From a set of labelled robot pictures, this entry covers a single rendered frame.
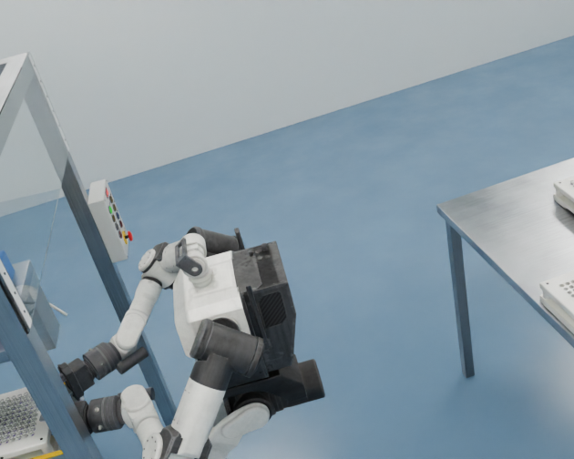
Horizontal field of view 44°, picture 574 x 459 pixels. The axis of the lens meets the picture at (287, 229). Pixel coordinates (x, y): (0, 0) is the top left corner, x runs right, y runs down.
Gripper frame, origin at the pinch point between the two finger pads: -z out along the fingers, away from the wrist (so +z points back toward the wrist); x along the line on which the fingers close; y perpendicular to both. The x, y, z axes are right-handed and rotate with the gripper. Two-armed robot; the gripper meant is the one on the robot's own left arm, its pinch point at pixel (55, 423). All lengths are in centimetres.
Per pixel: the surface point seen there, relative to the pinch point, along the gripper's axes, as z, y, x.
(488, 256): 129, 52, 11
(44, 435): -1.9, -4.0, -0.1
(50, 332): 2.4, 14.7, -18.6
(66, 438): 9.0, -13.3, -7.1
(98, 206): 2, 84, -18
